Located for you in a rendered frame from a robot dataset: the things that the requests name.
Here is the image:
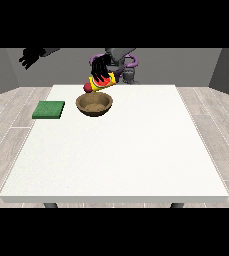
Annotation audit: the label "grey robot trunk purple rings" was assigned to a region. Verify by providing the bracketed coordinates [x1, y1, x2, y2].
[89, 53, 141, 86]

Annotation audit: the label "brown wooden bowl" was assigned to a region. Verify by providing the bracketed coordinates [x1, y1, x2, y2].
[75, 91, 115, 118]

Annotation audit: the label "green square pad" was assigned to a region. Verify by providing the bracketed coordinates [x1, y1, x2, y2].
[31, 100, 66, 120]

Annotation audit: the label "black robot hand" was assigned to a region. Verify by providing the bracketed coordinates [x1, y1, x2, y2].
[90, 54, 113, 84]
[18, 48, 47, 71]

